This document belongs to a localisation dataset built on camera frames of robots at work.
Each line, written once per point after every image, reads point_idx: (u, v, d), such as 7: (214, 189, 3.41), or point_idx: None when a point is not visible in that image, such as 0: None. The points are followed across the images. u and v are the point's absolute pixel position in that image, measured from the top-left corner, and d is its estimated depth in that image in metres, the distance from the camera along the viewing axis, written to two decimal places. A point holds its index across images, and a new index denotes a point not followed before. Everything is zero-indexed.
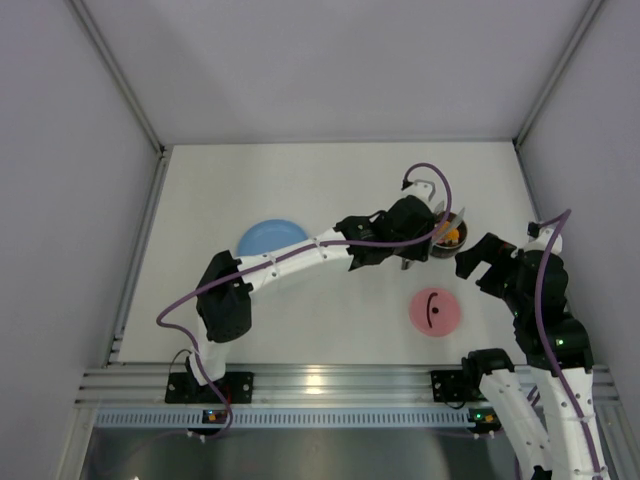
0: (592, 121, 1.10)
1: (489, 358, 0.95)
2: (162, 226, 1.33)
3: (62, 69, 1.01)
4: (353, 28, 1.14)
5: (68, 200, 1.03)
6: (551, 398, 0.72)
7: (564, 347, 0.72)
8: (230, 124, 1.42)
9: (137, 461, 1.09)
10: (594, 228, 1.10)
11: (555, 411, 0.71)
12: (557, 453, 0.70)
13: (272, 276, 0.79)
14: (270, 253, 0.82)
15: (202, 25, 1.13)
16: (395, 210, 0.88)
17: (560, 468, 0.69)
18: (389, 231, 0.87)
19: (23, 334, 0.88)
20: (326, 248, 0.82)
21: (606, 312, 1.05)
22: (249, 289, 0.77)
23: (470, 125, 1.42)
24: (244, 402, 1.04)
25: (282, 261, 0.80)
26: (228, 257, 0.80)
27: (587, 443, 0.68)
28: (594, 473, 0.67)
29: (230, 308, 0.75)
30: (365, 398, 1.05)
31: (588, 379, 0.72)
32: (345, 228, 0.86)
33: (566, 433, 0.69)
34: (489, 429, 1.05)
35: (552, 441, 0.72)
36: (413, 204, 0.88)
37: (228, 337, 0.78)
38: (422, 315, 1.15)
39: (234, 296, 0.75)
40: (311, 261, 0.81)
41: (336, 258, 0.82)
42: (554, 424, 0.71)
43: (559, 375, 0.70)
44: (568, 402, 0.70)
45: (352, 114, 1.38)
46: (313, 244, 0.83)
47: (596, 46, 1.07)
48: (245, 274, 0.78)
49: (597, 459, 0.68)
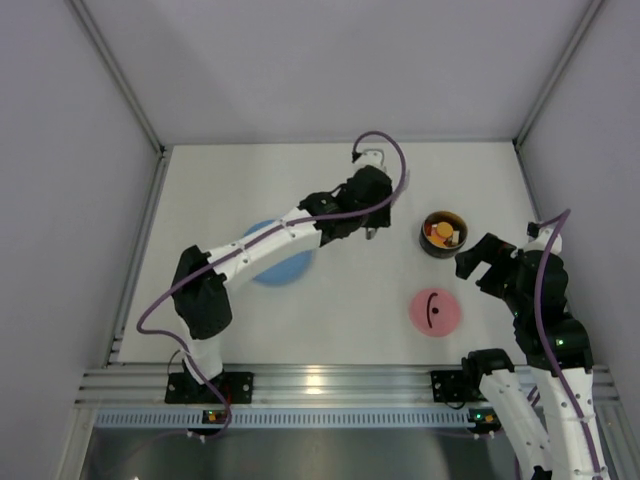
0: (592, 121, 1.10)
1: (489, 358, 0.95)
2: (162, 226, 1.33)
3: (62, 70, 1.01)
4: (353, 28, 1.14)
5: (68, 201, 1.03)
6: (551, 398, 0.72)
7: (564, 347, 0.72)
8: (230, 124, 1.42)
9: (138, 461, 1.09)
10: (595, 228, 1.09)
11: (555, 411, 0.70)
12: (557, 453, 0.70)
13: (243, 263, 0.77)
14: (238, 240, 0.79)
15: (202, 24, 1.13)
16: (354, 181, 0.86)
17: (560, 468, 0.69)
18: (352, 202, 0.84)
19: (23, 335, 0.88)
20: (294, 227, 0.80)
21: (606, 312, 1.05)
22: (223, 279, 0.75)
23: (470, 125, 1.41)
24: (244, 402, 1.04)
25: (252, 247, 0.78)
26: (195, 251, 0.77)
27: (587, 443, 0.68)
28: (594, 473, 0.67)
29: (206, 302, 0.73)
30: (365, 398, 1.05)
31: (588, 380, 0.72)
32: (309, 205, 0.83)
33: (566, 433, 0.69)
34: (489, 429, 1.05)
35: (552, 440, 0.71)
36: (370, 172, 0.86)
37: (210, 331, 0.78)
38: (422, 317, 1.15)
39: (209, 288, 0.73)
40: (280, 243, 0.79)
41: (305, 235, 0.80)
42: (554, 424, 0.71)
43: (559, 376, 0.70)
44: (568, 402, 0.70)
45: (352, 114, 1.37)
46: (278, 226, 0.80)
47: (596, 45, 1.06)
48: (216, 266, 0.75)
49: (597, 459, 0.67)
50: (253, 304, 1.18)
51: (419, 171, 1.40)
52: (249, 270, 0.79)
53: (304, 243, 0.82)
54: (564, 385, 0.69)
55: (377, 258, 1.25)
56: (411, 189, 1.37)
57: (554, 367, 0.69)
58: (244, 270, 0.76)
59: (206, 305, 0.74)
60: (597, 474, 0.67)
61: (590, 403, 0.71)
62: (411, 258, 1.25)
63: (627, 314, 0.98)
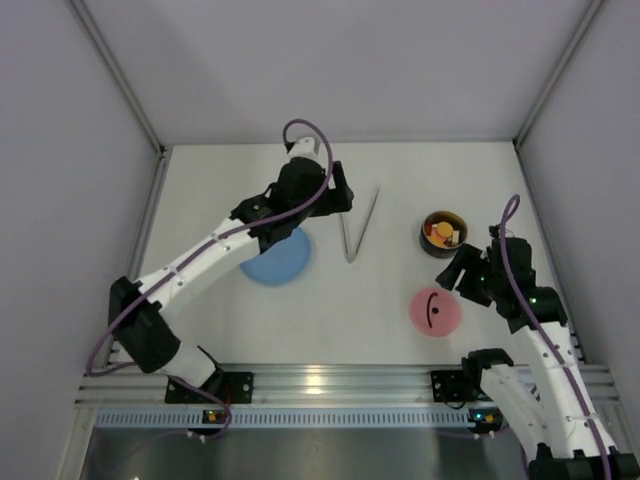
0: (592, 120, 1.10)
1: (488, 356, 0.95)
2: (163, 227, 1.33)
3: (62, 71, 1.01)
4: (352, 27, 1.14)
5: (67, 202, 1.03)
6: (533, 354, 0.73)
7: (538, 303, 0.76)
8: (230, 124, 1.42)
9: (137, 460, 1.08)
10: (596, 228, 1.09)
11: (538, 364, 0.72)
12: (549, 407, 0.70)
13: (178, 286, 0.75)
14: (170, 263, 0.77)
15: (201, 24, 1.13)
16: (283, 177, 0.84)
17: (554, 423, 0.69)
18: (285, 201, 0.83)
19: (23, 334, 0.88)
20: (227, 239, 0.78)
21: (606, 313, 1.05)
22: (158, 307, 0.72)
23: (470, 125, 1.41)
24: (243, 402, 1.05)
25: (186, 268, 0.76)
26: (126, 280, 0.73)
27: (573, 390, 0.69)
28: (585, 417, 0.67)
29: (145, 335, 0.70)
30: (365, 399, 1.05)
31: (566, 333, 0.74)
32: (243, 212, 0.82)
33: (550, 381, 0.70)
34: (489, 429, 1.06)
35: (543, 399, 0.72)
36: (297, 165, 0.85)
37: (157, 363, 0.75)
38: (422, 319, 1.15)
39: (144, 322, 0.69)
40: (214, 257, 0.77)
41: (240, 245, 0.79)
42: (541, 379, 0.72)
43: (537, 328, 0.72)
44: (548, 353, 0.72)
45: (351, 113, 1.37)
46: (211, 241, 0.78)
47: (596, 45, 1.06)
48: (149, 297, 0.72)
49: (585, 403, 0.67)
50: (253, 304, 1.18)
51: (419, 172, 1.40)
52: (187, 292, 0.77)
53: (241, 253, 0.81)
54: (542, 336, 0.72)
55: (377, 259, 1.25)
56: (412, 189, 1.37)
57: (531, 317, 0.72)
58: (179, 293, 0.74)
59: (149, 339, 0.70)
60: (588, 417, 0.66)
61: (571, 353, 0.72)
62: (411, 258, 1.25)
63: (627, 314, 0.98)
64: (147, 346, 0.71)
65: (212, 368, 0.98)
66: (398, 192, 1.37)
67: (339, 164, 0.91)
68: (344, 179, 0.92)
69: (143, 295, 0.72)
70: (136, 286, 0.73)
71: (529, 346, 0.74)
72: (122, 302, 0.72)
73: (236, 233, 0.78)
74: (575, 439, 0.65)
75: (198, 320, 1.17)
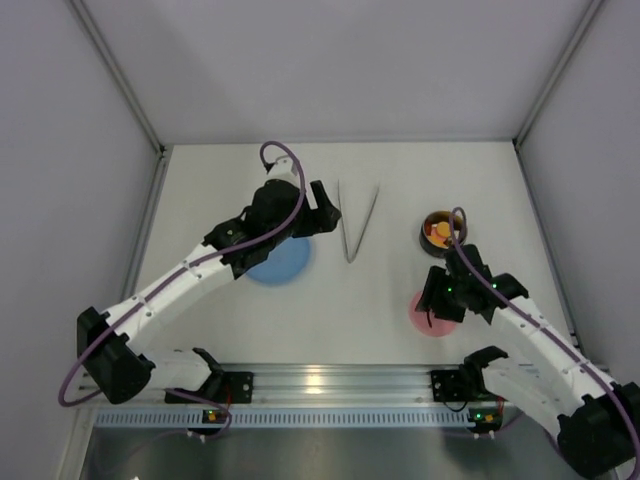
0: (591, 120, 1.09)
1: (485, 356, 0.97)
2: (163, 226, 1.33)
3: (62, 70, 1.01)
4: (353, 26, 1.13)
5: (66, 201, 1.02)
6: (514, 330, 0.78)
7: (500, 286, 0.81)
8: (230, 124, 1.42)
9: (136, 461, 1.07)
10: (596, 227, 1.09)
11: (521, 337, 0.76)
12: (548, 371, 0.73)
13: (147, 317, 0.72)
14: (139, 293, 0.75)
15: (201, 24, 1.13)
16: (257, 202, 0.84)
17: (557, 382, 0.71)
18: (260, 225, 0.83)
19: (23, 333, 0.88)
20: (197, 266, 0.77)
21: (606, 312, 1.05)
22: (125, 339, 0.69)
23: (471, 124, 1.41)
24: (243, 402, 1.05)
25: (154, 298, 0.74)
26: (92, 311, 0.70)
27: (558, 345, 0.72)
28: (578, 365, 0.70)
29: (112, 368, 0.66)
30: (365, 399, 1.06)
31: (531, 303, 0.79)
32: (215, 238, 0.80)
33: (537, 345, 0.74)
34: (489, 429, 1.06)
35: (540, 366, 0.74)
36: (270, 190, 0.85)
37: (126, 395, 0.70)
38: (422, 317, 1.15)
39: (112, 352, 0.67)
40: (185, 287, 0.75)
41: (211, 274, 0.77)
42: (530, 349, 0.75)
43: (508, 304, 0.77)
44: (525, 322, 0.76)
45: (352, 112, 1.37)
46: (182, 268, 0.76)
47: (596, 45, 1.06)
48: (116, 330, 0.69)
49: (574, 353, 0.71)
50: (252, 305, 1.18)
51: (418, 172, 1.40)
52: (157, 323, 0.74)
53: (215, 281, 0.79)
54: (515, 309, 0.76)
55: (377, 259, 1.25)
56: (411, 189, 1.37)
57: (499, 295, 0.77)
58: (147, 325, 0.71)
59: (114, 370, 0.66)
60: (582, 364, 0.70)
61: (543, 317, 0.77)
62: (411, 258, 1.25)
63: (628, 314, 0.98)
64: (113, 376, 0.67)
65: (207, 373, 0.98)
66: (398, 193, 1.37)
67: (320, 184, 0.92)
68: (324, 198, 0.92)
69: (109, 328, 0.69)
70: (103, 316, 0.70)
71: (508, 324, 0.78)
72: (89, 334, 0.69)
73: (206, 260, 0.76)
74: (578, 387, 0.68)
75: (197, 320, 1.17)
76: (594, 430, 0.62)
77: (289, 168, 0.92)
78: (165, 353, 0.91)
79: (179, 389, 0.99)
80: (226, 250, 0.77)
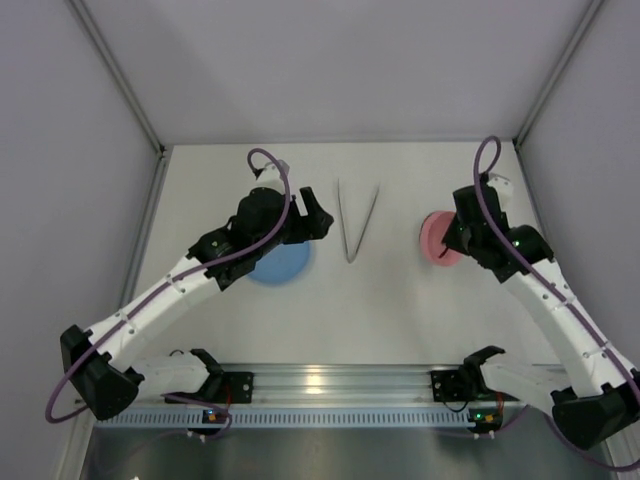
0: (591, 121, 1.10)
1: (484, 355, 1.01)
2: (163, 226, 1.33)
3: (62, 71, 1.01)
4: (352, 27, 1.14)
5: (66, 201, 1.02)
6: (532, 297, 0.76)
7: (521, 245, 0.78)
8: (230, 124, 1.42)
9: (136, 461, 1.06)
10: (595, 227, 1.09)
11: (542, 308, 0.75)
12: (563, 349, 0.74)
13: (130, 334, 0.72)
14: (122, 309, 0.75)
15: (201, 25, 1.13)
16: (242, 212, 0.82)
17: (572, 361, 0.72)
18: (246, 236, 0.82)
19: (23, 332, 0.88)
20: (180, 281, 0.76)
21: (605, 314, 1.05)
22: (108, 358, 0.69)
23: (470, 125, 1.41)
24: (244, 402, 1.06)
25: (137, 315, 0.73)
26: (76, 330, 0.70)
27: (582, 325, 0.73)
28: (601, 349, 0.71)
29: (100, 378, 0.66)
30: (364, 398, 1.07)
31: (555, 268, 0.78)
32: (200, 251, 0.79)
33: (559, 320, 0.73)
34: (489, 429, 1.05)
35: (555, 341, 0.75)
36: (256, 199, 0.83)
37: (114, 411, 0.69)
38: (435, 243, 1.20)
39: (98, 365, 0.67)
40: (167, 303, 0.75)
41: (195, 288, 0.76)
42: (549, 321, 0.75)
43: (529, 270, 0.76)
44: (548, 293, 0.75)
45: (351, 112, 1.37)
46: (165, 283, 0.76)
47: (595, 46, 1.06)
48: (98, 348, 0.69)
49: (597, 336, 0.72)
50: (253, 305, 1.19)
51: (418, 172, 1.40)
52: (142, 339, 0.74)
53: (200, 294, 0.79)
54: (540, 279, 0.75)
55: (376, 259, 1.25)
56: (411, 188, 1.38)
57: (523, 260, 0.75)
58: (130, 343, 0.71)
59: (103, 382, 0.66)
60: (604, 349, 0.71)
61: (567, 288, 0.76)
62: (411, 258, 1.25)
63: (627, 315, 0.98)
64: (102, 388, 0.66)
65: (207, 374, 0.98)
66: (397, 193, 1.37)
67: (307, 191, 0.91)
68: (315, 204, 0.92)
69: (92, 347, 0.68)
70: (86, 335, 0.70)
71: (530, 292, 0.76)
72: (71, 352, 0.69)
73: (188, 273, 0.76)
74: (599, 372, 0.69)
75: (198, 321, 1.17)
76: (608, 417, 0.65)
77: (277, 174, 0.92)
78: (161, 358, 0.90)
79: (178, 392, 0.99)
80: (211, 262, 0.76)
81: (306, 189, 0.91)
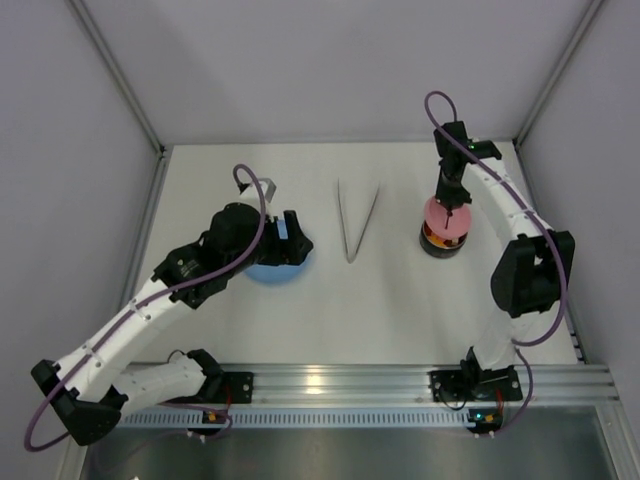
0: (590, 121, 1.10)
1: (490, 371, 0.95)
2: (163, 226, 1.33)
3: (62, 71, 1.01)
4: (353, 27, 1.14)
5: (66, 201, 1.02)
6: (478, 184, 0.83)
7: (475, 150, 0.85)
8: (230, 124, 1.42)
9: (138, 461, 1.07)
10: (594, 226, 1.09)
11: (483, 190, 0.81)
12: (499, 220, 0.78)
13: (98, 367, 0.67)
14: (90, 341, 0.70)
15: (201, 25, 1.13)
16: (215, 227, 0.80)
17: (503, 225, 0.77)
18: (218, 252, 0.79)
19: (23, 333, 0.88)
20: (145, 307, 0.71)
21: (606, 313, 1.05)
22: (76, 393, 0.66)
23: (470, 125, 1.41)
24: (244, 402, 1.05)
25: (106, 344, 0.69)
26: (45, 365, 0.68)
27: (512, 197, 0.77)
28: (524, 213, 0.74)
29: (72, 416, 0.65)
30: (364, 400, 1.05)
31: (502, 164, 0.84)
32: (166, 270, 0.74)
33: (493, 195, 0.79)
34: (489, 429, 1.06)
35: (494, 216, 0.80)
36: (231, 215, 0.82)
37: (98, 432, 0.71)
38: (439, 217, 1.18)
39: (66, 403, 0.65)
40: (133, 331, 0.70)
41: (161, 314, 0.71)
42: (488, 200, 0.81)
43: (476, 161, 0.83)
44: (489, 177, 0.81)
45: (351, 112, 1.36)
46: (130, 310, 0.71)
47: (594, 45, 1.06)
48: (66, 384, 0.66)
49: (523, 203, 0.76)
50: (253, 305, 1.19)
51: (419, 172, 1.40)
52: (112, 370, 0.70)
53: (168, 317, 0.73)
54: (481, 165, 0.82)
55: (376, 259, 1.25)
56: (411, 189, 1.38)
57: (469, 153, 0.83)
58: (98, 376, 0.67)
59: (76, 417, 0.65)
60: (527, 211, 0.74)
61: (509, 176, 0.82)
62: (410, 258, 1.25)
63: (628, 315, 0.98)
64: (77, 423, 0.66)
65: (196, 386, 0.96)
66: (397, 193, 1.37)
67: (292, 213, 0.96)
68: (296, 229, 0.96)
69: (60, 382, 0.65)
70: (55, 370, 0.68)
71: (475, 178, 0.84)
72: (42, 386, 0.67)
73: (157, 296, 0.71)
74: (517, 228, 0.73)
75: (198, 320, 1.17)
76: (522, 264, 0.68)
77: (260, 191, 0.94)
78: (153, 368, 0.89)
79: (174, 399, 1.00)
80: (179, 285, 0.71)
81: (288, 211, 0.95)
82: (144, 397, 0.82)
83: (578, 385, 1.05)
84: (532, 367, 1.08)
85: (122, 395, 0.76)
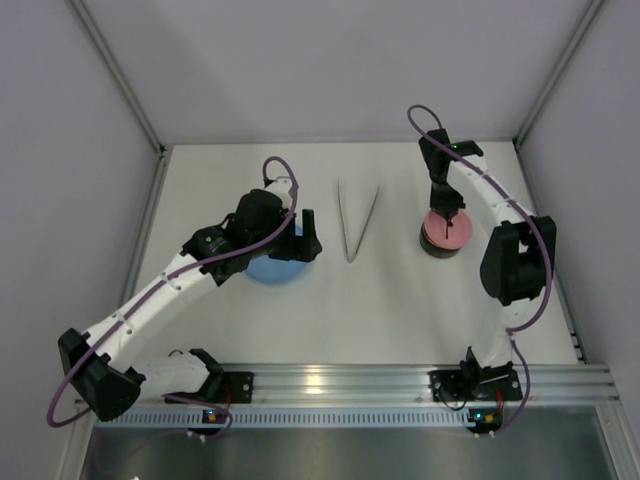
0: (589, 121, 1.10)
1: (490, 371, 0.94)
2: (163, 226, 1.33)
3: (63, 72, 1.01)
4: (352, 27, 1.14)
5: (66, 202, 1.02)
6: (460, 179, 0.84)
7: (458, 149, 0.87)
8: (230, 124, 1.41)
9: (137, 461, 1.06)
10: (594, 226, 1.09)
11: (466, 185, 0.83)
12: (483, 211, 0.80)
13: (128, 335, 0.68)
14: (119, 310, 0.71)
15: (201, 25, 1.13)
16: (242, 209, 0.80)
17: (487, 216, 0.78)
18: (243, 232, 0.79)
19: (24, 333, 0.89)
20: (176, 279, 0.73)
21: (606, 313, 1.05)
22: (108, 360, 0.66)
23: (470, 125, 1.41)
24: (244, 402, 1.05)
25: (136, 313, 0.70)
26: (73, 333, 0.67)
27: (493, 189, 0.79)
28: (506, 201, 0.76)
29: (102, 382, 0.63)
30: (364, 399, 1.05)
31: (484, 162, 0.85)
32: (194, 247, 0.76)
33: (476, 188, 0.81)
34: (489, 429, 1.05)
35: (478, 208, 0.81)
36: (256, 197, 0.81)
37: (118, 410, 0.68)
38: (438, 228, 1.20)
39: (97, 368, 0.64)
40: (164, 301, 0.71)
41: (191, 286, 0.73)
42: (471, 193, 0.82)
43: (459, 159, 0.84)
44: (471, 172, 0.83)
45: (351, 112, 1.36)
46: (161, 282, 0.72)
47: (593, 45, 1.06)
48: (97, 350, 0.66)
49: (503, 191, 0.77)
50: (253, 305, 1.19)
51: (418, 172, 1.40)
52: (140, 340, 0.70)
53: (195, 292, 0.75)
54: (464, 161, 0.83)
55: (376, 259, 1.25)
56: (411, 188, 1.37)
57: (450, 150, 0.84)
58: (129, 343, 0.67)
59: (105, 385, 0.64)
60: (508, 200, 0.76)
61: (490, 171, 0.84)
62: (411, 258, 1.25)
63: (627, 315, 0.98)
64: (104, 391, 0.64)
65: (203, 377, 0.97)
66: (397, 193, 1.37)
67: (309, 213, 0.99)
68: (312, 228, 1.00)
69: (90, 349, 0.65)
70: (83, 337, 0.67)
71: (458, 175, 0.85)
72: (70, 355, 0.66)
73: (186, 268, 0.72)
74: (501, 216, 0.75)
75: (198, 319, 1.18)
76: (511, 249, 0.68)
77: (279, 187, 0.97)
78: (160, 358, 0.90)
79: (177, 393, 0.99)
80: (207, 260, 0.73)
81: (309, 212, 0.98)
82: (158, 381, 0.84)
83: (577, 384, 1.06)
84: (531, 367, 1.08)
85: (139, 375, 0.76)
